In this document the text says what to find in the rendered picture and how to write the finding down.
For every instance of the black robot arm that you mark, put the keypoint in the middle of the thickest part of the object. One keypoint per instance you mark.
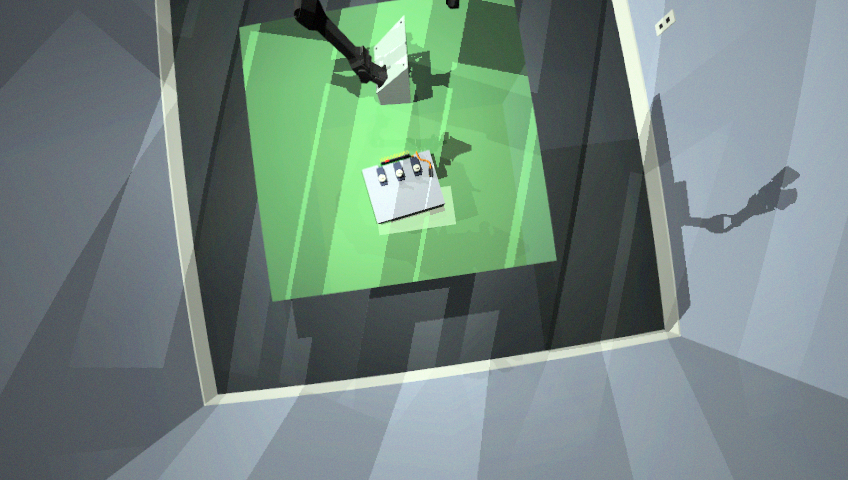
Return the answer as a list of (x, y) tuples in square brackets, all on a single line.
[(310, 14)]

